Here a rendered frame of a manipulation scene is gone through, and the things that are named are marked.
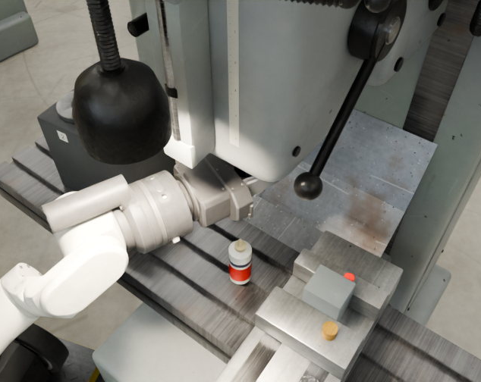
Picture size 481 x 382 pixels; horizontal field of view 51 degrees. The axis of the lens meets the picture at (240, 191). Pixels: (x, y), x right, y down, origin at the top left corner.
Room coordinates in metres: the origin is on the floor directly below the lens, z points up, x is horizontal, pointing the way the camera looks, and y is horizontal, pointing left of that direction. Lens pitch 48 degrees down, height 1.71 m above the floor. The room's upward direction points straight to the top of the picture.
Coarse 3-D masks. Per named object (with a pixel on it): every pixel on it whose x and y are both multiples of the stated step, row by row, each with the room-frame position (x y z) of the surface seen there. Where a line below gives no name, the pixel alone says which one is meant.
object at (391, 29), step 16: (400, 0) 0.44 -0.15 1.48; (368, 16) 0.43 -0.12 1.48; (384, 16) 0.43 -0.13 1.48; (400, 16) 0.45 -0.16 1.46; (352, 32) 0.43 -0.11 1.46; (368, 32) 0.42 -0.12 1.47; (384, 32) 0.43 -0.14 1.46; (352, 48) 0.43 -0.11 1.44; (368, 48) 0.42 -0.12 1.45; (384, 48) 0.43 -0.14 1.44; (368, 64) 0.42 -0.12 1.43; (352, 96) 0.40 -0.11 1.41; (336, 128) 0.38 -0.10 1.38; (320, 160) 0.36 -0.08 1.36; (304, 176) 0.35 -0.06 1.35; (304, 192) 0.33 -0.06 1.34; (320, 192) 0.34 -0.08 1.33
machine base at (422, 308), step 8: (432, 272) 0.97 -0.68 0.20; (440, 272) 0.97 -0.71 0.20; (448, 272) 0.97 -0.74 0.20; (432, 280) 0.94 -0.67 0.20; (440, 280) 0.94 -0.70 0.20; (448, 280) 0.94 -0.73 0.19; (424, 288) 0.91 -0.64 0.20; (432, 288) 0.91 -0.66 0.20; (440, 288) 0.91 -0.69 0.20; (416, 296) 0.87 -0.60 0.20; (424, 296) 0.87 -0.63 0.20; (432, 296) 0.87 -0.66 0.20; (440, 296) 0.88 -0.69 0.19; (416, 304) 0.84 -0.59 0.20; (424, 304) 0.84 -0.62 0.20; (432, 304) 0.85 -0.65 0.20; (408, 312) 0.81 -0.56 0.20; (416, 312) 0.81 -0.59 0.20; (424, 312) 0.81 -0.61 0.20; (416, 320) 0.79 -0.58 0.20; (424, 320) 0.79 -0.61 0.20
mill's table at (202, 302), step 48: (0, 192) 0.76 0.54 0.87; (48, 192) 0.70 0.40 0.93; (192, 240) 0.58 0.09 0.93; (144, 288) 0.48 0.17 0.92; (192, 288) 0.48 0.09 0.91; (240, 288) 0.47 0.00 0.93; (192, 336) 0.41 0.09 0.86; (240, 336) 0.38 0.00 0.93; (384, 336) 0.39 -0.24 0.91; (432, 336) 0.38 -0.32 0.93
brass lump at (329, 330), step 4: (324, 324) 0.33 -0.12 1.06; (328, 324) 0.33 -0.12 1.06; (332, 324) 0.33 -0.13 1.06; (336, 324) 0.33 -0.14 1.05; (324, 328) 0.33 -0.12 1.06; (328, 328) 0.33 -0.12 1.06; (332, 328) 0.33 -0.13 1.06; (336, 328) 0.33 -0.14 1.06; (324, 332) 0.32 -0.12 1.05; (328, 332) 0.32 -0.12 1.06; (332, 332) 0.32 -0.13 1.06; (336, 332) 0.32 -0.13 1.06; (324, 336) 0.32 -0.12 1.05; (328, 336) 0.32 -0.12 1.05; (332, 336) 0.32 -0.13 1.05; (328, 340) 0.32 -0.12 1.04
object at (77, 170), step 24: (72, 96) 0.77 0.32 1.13; (48, 120) 0.71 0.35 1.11; (72, 120) 0.70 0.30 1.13; (48, 144) 0.72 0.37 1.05; (72, 144) 0.68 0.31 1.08; (72, 168) 0.70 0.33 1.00; (96, 168) 0.66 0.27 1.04; (120, 168) 0.63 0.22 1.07; (144, 168) 0.64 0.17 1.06; (168, 168) 0.69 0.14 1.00
